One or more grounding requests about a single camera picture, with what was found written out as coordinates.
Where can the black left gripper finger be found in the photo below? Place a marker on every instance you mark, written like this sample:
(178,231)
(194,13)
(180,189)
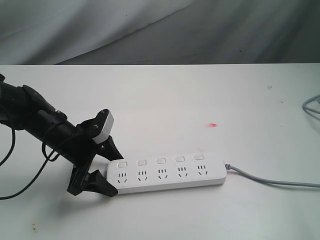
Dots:
(108,150)
(95,182)

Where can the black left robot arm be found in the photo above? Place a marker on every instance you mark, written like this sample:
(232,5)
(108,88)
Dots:
(23,108)

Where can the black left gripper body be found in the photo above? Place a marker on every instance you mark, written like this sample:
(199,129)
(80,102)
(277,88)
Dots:
(83,150)

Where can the grey fabric backdrop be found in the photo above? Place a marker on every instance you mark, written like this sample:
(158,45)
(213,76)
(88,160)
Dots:
(159,32)

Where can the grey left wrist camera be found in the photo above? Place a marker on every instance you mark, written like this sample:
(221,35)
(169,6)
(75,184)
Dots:
(102,126)

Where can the white five-outlet power strip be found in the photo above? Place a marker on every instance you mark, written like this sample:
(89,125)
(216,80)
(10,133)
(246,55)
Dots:
(165,172)

